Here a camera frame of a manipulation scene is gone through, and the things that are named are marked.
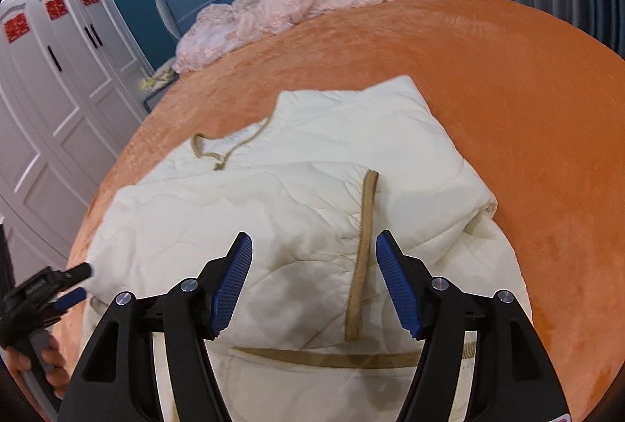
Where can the white wardrobe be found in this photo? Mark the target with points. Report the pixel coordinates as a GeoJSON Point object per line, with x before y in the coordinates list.
{"type": "Point", "coordinates": [58, 99]}

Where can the bedside table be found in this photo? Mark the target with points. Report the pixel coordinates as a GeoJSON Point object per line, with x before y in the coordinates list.
{"type": "Point", "coordinates": [157, 87]}

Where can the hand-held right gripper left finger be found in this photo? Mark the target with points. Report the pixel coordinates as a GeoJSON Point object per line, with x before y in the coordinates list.
{"type": "Point", "coordinates": [230, 290]}

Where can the orange fleece blanket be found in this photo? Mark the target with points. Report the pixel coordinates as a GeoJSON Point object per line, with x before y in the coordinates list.
{"type": "Point", "coordinates": [527, 119]}

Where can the white quilted jacket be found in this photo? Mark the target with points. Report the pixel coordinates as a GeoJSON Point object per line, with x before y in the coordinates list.
{"type": "Point", "coordinates": [293, 207]}

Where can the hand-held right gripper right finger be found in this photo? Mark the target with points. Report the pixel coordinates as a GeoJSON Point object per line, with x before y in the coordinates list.
{"type": "Point", "coordinates": [398, 290]}

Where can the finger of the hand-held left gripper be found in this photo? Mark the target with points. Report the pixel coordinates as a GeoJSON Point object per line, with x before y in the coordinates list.
{"type": "Point", "coordinates": [69, 300]}
{"type": "Point", "coordinates": [78, 271]}

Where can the person's left hand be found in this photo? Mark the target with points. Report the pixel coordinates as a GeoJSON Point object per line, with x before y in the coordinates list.
{"type": "Point", "coordinates": [51, 358]}

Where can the pink patterned quilt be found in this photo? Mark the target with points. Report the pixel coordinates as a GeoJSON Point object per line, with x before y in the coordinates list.
{"type": "Point", "coordinates": [302, 2]}

